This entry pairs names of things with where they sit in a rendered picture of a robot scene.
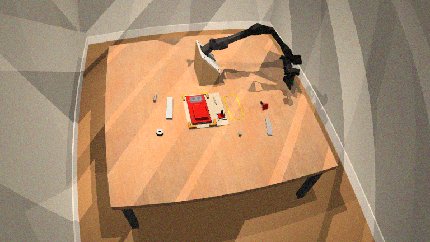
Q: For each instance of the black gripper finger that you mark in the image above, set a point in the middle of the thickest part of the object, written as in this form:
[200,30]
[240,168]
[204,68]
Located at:
[291,78]
[288,84]

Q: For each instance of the grey rectangular bar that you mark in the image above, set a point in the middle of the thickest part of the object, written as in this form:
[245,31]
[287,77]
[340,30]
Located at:
[169,108]

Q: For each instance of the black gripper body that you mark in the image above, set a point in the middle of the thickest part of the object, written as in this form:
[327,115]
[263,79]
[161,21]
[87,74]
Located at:
[287,70]

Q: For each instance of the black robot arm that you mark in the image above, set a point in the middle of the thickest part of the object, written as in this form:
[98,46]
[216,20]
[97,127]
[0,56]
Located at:
[256,29]

